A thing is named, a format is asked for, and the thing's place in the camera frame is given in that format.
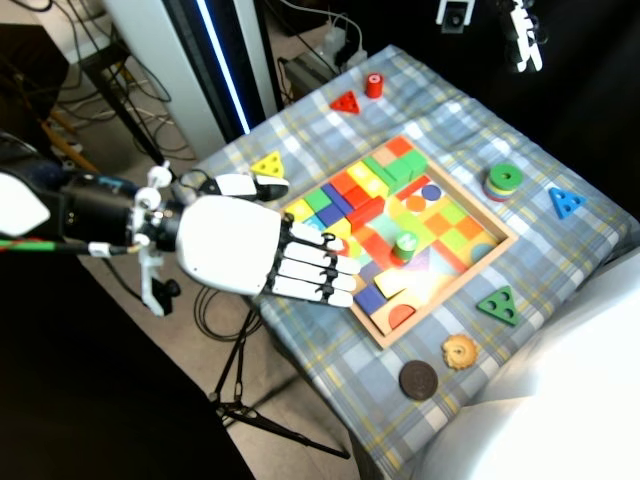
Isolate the brown round cookie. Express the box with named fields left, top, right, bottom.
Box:
left=398, top=359, right=440, bottom=401

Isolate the tan flower-shaped cookie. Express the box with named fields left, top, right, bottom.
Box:
left=440, top=333, right=480, bottom=371

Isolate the black adapter box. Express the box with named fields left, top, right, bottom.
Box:
left=284, top=52, right=341, bottom=94

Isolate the white blurred foreground object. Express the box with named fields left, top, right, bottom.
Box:
left=414, top=249, right=640, bottom=480

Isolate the dark blue cube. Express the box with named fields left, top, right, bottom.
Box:
left=352, top=284, right=389, bottom=317

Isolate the red triangle block with holes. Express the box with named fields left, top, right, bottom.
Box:
left=328, top=91, right=361, bottom=116

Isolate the white column with blue light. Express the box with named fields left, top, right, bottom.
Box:
left=102, top=0, right=279, bottom=161

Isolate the red cylinder block letter Q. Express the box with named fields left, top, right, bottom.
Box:
left=364, top=72, right=386, bottom=100

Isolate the black tripod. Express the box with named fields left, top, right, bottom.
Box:
left=207, top=294, right=352, bottom=461

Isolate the blue wooden ring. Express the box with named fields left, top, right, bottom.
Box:
left=482, top=177, right=520, bottom=200

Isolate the black coiled floor cable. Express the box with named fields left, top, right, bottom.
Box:
left=193, top=277, right=264, bottom=343

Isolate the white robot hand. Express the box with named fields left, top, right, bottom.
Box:
left=502, top=0, right=549, bottom=75
left=172, top=171, right=362, bottom=309

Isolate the blue triangle block with holes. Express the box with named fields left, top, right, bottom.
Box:
left=548, top=187, right=587, bottom=220

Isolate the black metal stand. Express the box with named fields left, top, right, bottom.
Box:
left=79, top=42, right=174, bottom=169

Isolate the red wooden ring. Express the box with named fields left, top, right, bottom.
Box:
left=482, top=180, right=519, bottom=203

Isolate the green wooden ring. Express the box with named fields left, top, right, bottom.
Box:
left=488, top=163, right=525, bottom=194

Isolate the black cabinet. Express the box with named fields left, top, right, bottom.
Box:
left=0, top=22, right=71, bottom=151

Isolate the blue plaid tablecloth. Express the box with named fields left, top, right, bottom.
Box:
left=197, top=44, right=639, bottom=480

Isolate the black foreground panel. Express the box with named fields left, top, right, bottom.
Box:
left=0, top=249, right=256, bottom=480

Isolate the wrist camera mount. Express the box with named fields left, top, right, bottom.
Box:
left=138, top=244, right=182, bottom=318
left=434, top=0, right=474, bottom=35

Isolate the wooden puzzle tray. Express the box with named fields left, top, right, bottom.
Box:
left=280, top=133, right=520, bottom=350

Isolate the green triangle block with holes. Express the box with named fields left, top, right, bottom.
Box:
left=475, top=285, right=519, bottom=327

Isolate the yellow triangle block with holes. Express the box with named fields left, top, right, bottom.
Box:
left=249, top=151, right=286, bottom=179

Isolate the white power strip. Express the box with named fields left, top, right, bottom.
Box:
left=319, top=14, right=369, bottom=66

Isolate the yellow wooden ring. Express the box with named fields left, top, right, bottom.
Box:
left=483, top=172, right=521, bottom=197

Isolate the green cylinder block letter N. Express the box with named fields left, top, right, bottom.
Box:
left=390, top=230, right=420, bottom=262

